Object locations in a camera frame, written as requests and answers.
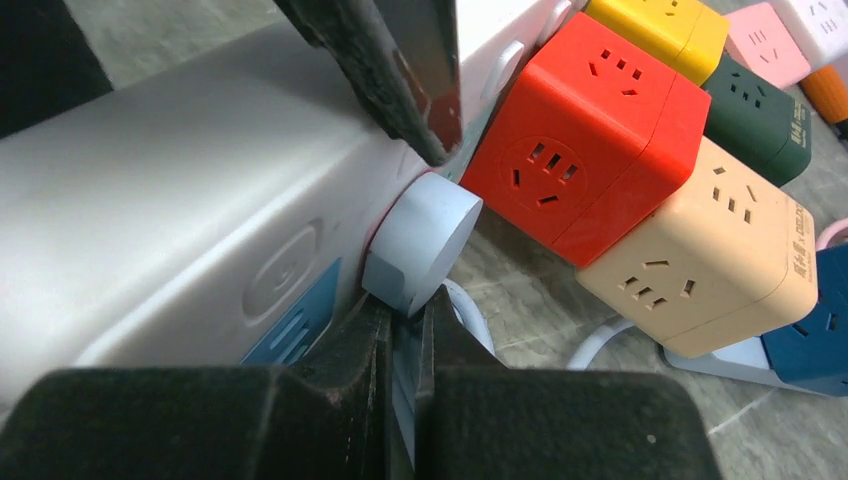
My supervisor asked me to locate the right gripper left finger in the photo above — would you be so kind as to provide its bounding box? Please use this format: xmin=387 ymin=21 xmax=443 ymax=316
xmin=1 ymin=298 xmax=392 ymax=479

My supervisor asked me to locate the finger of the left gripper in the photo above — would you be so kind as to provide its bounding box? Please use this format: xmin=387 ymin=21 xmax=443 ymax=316
xmin=277 ymin=0 xmax=463 ymax=167

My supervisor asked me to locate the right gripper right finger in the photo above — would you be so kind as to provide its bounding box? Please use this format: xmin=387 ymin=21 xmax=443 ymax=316
xmin=415 ymin=288 xmax=721 ymax=479

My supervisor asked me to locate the light blue cable with plug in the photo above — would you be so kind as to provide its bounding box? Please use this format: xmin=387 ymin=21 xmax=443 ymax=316
xmin=360 ymin=172 xmax=637 ymax=465

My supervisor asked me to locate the white long power strip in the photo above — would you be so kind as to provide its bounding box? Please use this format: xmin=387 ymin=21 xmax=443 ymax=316
xmin=1 ymin=1 xmax=577 ymax=408

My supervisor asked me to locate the light blue power strip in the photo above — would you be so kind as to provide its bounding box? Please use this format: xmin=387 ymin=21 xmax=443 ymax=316
xmin=660 ymin=336 xmax=823 ymax=396

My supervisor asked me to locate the red cube socket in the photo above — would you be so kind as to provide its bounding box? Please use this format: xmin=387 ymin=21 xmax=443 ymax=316
xmin=461 ymin=13 xmax=710 ymax=267

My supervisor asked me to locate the yellow cube socket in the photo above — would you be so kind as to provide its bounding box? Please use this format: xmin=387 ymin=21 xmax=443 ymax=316
xmin=584 ymin=0 xmax=730 ymax=86

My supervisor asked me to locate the beige cube socket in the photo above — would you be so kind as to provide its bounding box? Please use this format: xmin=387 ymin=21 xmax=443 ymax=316
xmin=576 ymin=139 xmax=818 ymax=358

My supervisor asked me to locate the blue cube socket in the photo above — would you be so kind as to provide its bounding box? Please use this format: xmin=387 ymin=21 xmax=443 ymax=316
xmin=761 ymin=244 xmax=847 ymax=397

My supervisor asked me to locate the pink cube socket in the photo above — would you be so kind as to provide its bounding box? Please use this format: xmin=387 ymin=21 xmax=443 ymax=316
xmin=724 ymin=2 xmax=812 ymax=89

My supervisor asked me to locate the dark green cube socket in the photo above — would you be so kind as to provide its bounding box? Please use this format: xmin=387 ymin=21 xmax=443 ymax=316
xmin=702 ymin=53 xmax=812 ymax=187

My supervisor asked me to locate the white cube socket top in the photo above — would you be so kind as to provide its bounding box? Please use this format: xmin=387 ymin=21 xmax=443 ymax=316
xmin=770 ymin=0 xmax=847 ymax=70

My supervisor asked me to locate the orange handled screwdriver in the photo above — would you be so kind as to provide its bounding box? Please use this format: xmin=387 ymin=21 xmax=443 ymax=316
xmin=799 ymin=65 xmax=847 ymax=142

